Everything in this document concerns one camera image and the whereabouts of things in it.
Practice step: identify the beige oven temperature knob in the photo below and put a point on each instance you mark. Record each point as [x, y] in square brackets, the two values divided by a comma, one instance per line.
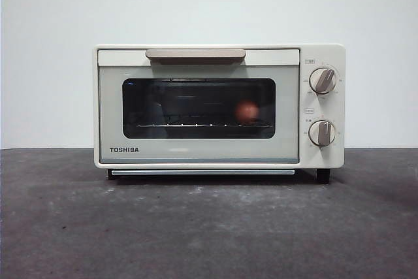
[323, 80]

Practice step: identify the cream toaster oven body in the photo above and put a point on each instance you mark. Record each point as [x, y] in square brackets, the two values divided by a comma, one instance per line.
[323, 57]

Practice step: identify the black oven foot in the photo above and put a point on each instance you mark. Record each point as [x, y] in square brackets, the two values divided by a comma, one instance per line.
[322, 176]
[111, 175]

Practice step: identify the beige oven timer knob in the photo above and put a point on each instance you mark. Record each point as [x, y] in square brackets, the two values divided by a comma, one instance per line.
[322, 133]

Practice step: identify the brown egg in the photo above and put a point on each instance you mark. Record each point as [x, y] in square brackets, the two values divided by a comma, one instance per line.
[247, 110]

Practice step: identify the silver oven crumb tray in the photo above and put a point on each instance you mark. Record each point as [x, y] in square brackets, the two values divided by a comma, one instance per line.
[202, 172]

